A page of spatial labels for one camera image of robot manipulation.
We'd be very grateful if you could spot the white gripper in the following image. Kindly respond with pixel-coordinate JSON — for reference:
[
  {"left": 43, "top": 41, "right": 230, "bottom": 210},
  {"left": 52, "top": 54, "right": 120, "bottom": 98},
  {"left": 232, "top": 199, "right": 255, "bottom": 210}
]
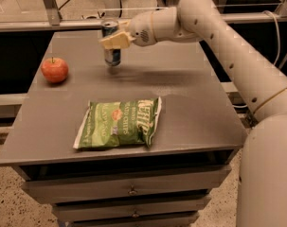
[{"left": 99, "top": 11, "right": 156, "bottom": 50}]

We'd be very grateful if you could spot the blue silver redbull can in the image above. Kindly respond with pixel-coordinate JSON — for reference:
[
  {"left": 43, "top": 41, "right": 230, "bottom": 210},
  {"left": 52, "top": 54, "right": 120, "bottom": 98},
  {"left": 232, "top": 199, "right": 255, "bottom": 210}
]
[{"left": 101, "top": 19, "right": 121, "bottom": 67}]

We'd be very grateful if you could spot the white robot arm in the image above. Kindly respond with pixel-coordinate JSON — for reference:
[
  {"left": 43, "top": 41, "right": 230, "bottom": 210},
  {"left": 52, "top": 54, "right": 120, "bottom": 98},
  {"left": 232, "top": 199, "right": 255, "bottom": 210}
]
[{"left": 100, "top": 0, "right": 287, "bottom": 227}]

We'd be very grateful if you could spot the red apple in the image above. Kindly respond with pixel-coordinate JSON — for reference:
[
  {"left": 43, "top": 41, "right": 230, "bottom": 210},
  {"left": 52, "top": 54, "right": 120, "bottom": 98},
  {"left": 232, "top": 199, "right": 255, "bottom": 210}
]
[{"left": 41, "top": 58, "right": 69, "bottom": 83}]

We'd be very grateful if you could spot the green jalapeno chips bag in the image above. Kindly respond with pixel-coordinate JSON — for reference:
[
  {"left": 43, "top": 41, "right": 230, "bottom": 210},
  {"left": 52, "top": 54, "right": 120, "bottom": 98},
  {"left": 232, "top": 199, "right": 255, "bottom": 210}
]
[{"left": 73, "top": 97, "right": 162, "bottom": 149}]

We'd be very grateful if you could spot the grey drawer cabinet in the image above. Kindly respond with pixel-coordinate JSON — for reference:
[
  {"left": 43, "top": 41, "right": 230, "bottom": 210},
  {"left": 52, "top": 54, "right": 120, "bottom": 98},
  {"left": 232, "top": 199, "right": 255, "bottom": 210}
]
[{"left": 0, "top": 31, "right": 246, "bottom": 227}]

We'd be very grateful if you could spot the top grey drawer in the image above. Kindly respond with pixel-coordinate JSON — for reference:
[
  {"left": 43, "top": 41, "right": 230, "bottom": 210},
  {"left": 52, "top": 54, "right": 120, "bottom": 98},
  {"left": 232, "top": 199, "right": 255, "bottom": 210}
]
[{"left": 22, "top": 165, "right": 231, "bottom": 203}]

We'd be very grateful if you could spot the grey drawer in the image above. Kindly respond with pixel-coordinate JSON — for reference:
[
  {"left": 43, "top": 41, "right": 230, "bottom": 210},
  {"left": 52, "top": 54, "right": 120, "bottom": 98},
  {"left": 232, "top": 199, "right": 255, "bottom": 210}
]
[
  {"left": 53, "top": 195, "right": 210, "bottom": 221},
  {"left": 22, "top": 165, "right": 231, "bottom": 203},
  {"left": 70, "top": 212, "right": 199, "bottom": 227}
]

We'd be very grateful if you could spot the middle grey drawer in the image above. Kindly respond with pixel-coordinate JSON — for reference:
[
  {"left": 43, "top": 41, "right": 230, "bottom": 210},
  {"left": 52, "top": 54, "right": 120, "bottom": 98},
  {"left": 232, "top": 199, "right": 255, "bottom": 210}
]
[{"left": 53, "top": 195, "right": 210, "bottom": 221}]

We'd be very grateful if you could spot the bottom grey drawer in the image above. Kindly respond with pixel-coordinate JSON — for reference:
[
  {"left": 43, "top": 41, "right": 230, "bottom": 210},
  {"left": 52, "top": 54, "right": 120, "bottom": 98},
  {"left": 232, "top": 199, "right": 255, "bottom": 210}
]
[{"left": 70, "top": 212, "right": 199, "bottom": 227}]

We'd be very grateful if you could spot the metal railing frame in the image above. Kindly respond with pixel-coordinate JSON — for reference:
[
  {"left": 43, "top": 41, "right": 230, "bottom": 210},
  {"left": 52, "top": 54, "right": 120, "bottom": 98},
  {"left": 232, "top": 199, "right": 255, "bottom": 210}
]
[{"left": 0, "top": 0, "right": 287, "bottom": 32}]

